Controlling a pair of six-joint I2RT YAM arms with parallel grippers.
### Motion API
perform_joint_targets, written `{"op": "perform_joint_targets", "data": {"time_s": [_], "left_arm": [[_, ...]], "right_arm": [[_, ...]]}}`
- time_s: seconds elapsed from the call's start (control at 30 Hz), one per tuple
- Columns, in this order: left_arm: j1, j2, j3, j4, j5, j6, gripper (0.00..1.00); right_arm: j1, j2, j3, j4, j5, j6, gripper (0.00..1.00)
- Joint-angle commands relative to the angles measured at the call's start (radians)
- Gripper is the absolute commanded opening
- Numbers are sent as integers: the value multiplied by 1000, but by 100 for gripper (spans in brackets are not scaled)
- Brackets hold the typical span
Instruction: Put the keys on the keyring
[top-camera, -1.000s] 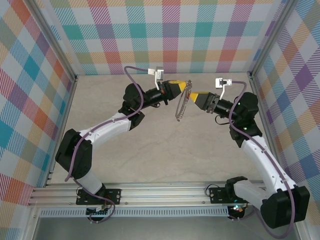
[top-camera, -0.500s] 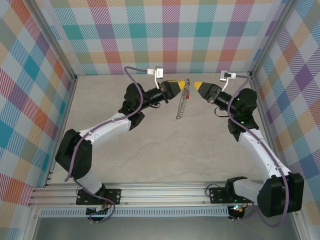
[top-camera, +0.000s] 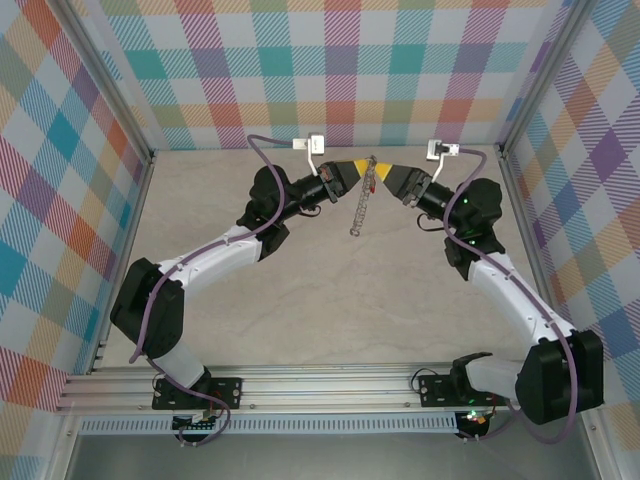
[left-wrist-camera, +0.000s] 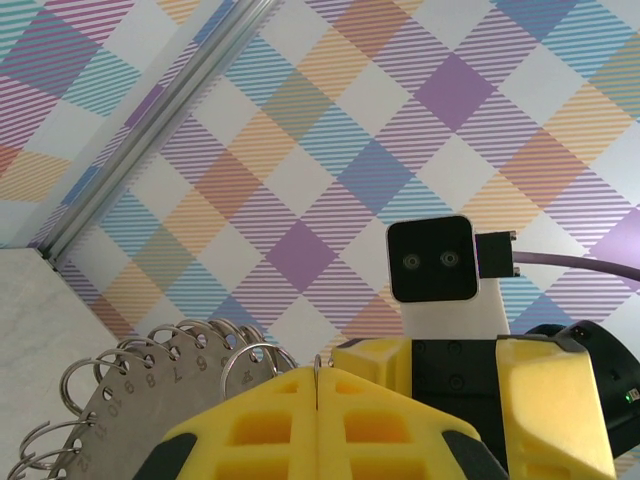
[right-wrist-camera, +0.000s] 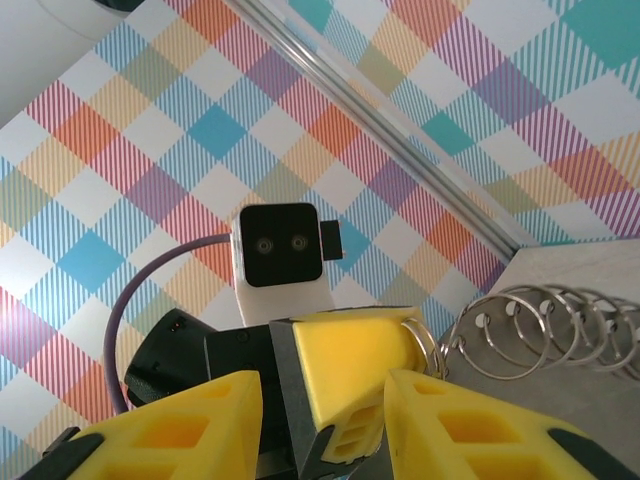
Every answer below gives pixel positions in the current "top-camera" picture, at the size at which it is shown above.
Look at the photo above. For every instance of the large keyring with small rings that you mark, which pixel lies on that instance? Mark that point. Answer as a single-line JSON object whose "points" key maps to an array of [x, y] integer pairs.
{"points": [[361, 205]]}

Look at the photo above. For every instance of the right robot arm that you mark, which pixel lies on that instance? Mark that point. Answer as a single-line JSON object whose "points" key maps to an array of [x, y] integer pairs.
{"points": [[505, 290]]}

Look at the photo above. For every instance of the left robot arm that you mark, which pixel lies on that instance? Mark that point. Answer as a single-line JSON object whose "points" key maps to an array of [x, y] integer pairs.
{"points": [[210, 255]]}

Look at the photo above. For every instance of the small controller circuit board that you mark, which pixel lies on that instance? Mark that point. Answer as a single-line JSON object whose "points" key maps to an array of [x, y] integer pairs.
{"points": [[192, 425], [472, 422]]}

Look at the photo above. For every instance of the grey metal lower panel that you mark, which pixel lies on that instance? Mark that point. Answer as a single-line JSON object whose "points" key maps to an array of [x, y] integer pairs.
{"points": [[325, 457]]}

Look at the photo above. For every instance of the aluminium side rail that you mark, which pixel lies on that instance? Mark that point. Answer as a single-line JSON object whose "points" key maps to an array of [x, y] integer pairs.
{"points": [[135, 210], [519, 205]]}

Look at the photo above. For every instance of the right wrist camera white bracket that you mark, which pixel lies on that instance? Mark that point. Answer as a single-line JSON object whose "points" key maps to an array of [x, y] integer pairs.
{"points": [[435, 150]]}

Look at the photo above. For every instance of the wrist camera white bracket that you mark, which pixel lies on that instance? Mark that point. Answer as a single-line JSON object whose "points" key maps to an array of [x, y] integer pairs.
{"points": [[316, 144], [435, 150]]}

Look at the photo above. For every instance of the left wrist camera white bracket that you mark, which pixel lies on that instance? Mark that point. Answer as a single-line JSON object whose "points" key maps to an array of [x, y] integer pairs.
{"points": [[316, 144]]}

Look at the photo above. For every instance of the aluminium frame post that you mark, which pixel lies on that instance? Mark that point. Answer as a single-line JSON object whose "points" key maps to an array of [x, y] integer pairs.
{"points": [[545, 75], [110, 85]]}

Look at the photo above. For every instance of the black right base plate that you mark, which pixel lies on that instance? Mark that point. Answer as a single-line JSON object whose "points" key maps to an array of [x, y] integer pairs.
{"points": [[435, 392]]}

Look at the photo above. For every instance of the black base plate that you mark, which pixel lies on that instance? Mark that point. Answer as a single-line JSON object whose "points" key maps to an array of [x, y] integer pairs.
{"points": [[435, 392], [230, 392]]}

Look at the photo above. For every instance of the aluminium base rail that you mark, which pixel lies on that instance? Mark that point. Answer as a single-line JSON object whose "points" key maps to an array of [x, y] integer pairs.
{"points": [[325, 390]]}

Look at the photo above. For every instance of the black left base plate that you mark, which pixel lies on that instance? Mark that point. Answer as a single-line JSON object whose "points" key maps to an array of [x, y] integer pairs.
{"points": [[230, 392]]}

